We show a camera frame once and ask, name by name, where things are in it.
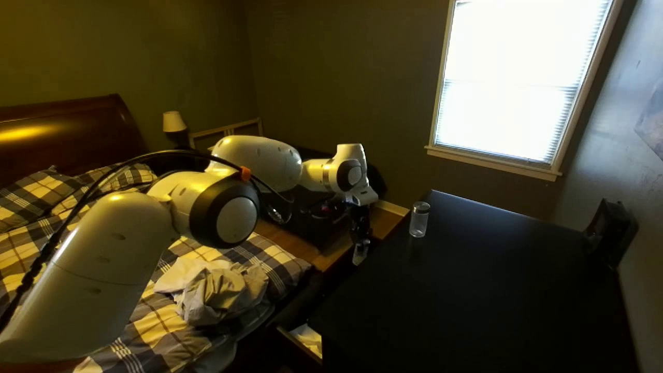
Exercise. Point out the black bag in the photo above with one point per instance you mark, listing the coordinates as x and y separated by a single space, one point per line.
610 231

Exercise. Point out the clear glass jar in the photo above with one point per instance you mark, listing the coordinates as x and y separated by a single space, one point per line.
361 254
419 220

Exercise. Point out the white crumpled cloth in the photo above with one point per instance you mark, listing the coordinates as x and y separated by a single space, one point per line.
309 341

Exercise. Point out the bright window with white frame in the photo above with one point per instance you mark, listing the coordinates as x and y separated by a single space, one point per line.
519 76

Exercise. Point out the pile of pale clothes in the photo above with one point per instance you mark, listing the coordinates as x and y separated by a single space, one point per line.
213 290

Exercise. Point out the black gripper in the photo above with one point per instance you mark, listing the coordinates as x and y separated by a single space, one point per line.
361 219

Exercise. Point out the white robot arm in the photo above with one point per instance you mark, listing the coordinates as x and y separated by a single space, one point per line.
117 250

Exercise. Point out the white slatted bed headboard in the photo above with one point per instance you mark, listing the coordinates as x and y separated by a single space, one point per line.
228 129

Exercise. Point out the small bedside lamp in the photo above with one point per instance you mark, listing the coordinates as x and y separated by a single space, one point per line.
175 125

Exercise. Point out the dark wooden headboard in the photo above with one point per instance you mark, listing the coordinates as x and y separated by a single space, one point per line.
62 136

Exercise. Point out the black dresser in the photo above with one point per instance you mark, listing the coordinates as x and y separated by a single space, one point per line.
476 297

